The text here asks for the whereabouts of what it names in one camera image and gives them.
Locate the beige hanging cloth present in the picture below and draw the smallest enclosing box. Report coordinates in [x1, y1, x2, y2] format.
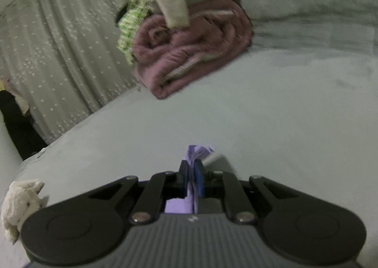
[0, 77, 30, 116]

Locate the grey star-print curtain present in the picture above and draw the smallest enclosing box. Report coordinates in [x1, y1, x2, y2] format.
[0, 0, 142, 144]

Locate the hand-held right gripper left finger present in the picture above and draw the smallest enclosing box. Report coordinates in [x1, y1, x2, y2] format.
[89, 160, 189, 224]

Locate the black hanging garment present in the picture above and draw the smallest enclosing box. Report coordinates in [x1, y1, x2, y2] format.
[0, 91, 48, 160]

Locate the white plush dog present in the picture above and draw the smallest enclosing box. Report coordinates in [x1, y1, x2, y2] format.
[0, 179, 49, 245]

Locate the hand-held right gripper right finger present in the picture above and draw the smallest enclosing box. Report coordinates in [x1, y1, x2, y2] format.
[193, 159, 299, 224]

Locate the pink folded quilt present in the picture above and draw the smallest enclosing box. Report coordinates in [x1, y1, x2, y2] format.
[131, 0, 254, 100]

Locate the green checked cloth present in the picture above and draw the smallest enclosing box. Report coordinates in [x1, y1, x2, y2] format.
[115, 0, 161, 67]

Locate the purple garment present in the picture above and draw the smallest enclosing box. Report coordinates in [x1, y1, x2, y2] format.
[164, 145, 217, 215]

